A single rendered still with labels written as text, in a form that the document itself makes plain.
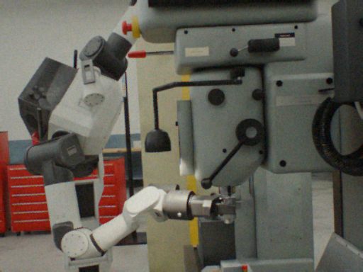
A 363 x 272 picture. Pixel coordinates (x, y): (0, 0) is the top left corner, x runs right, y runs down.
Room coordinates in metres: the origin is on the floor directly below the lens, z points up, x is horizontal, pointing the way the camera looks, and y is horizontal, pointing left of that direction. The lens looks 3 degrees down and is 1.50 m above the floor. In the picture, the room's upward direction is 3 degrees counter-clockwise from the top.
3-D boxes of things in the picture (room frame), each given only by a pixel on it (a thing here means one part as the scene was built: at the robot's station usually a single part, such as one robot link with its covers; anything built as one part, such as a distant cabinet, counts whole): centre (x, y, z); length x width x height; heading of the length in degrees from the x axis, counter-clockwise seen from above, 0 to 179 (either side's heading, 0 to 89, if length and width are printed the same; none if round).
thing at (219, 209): (1.18, -0.11, 1.24); 0.06 x 0.02 x 0.03; 67
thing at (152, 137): (1.16, 0.06, 1.44); 0.07 x 0.07 x 0.06
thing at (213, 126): (1.20, -0.13, 1.47); 0.21 x 0.19 x 0.32; 2
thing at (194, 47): (1.21, -0.17, 1.68); 0.34 x 0.24 x 0.10; 92
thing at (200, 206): (1.24, -0.04, 1.24); 0.13 x 0.12 x 0.10; 157
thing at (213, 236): (1.61, -0.12, 1.04); 0.22 x 0.12 x 0.20; 2
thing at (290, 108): (1.21, -0.32, 1.47); 0.24 x 0.19 x 0.26; 2
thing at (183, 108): (1.20, -0.02, 1.45); 0.04 x 0.04 x 0.21; 2
